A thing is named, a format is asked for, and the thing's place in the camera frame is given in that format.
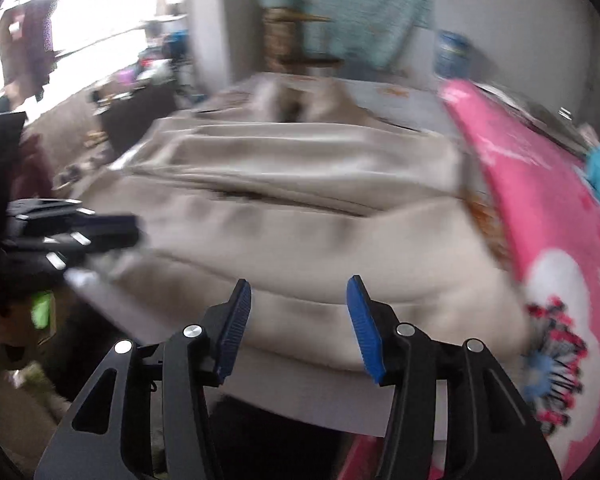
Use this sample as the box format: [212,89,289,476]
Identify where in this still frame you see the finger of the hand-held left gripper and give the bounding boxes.
[2,232,131,271]
[10,199,141,241]

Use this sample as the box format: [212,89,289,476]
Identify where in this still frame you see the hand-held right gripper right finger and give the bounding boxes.
[346,275,563,480]

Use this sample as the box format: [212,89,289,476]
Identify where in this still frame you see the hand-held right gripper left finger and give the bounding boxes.
[34,278,253,480]

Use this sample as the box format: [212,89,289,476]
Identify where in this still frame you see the beige zip jacket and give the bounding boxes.
[67,77,531,376]

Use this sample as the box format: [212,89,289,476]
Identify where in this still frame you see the dark hanging clothes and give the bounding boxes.
[0,0,63,101]

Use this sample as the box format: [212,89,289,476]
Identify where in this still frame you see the green paper bag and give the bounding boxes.
[30,292,56,331]

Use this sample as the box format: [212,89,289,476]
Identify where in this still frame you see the dark low cabinet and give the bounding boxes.
[95,80,181,156]

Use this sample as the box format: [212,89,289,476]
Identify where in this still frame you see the pink printed blanket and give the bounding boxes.
[340,80,600,480]

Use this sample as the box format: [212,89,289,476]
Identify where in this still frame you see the beige cloth garment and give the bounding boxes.
[65,72,531,436]

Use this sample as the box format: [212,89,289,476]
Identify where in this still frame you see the patterned narrow cabinet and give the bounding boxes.
[260,7,293,73]

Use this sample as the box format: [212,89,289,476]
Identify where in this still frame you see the wooden chair with dark seat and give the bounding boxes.
[275,10,346,78]

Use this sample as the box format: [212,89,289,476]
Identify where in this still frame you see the blue water bottle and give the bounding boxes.
[435,30,473,78]

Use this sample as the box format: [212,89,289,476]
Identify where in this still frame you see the teal floral wall cloth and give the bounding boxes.
[272,0,431,68]

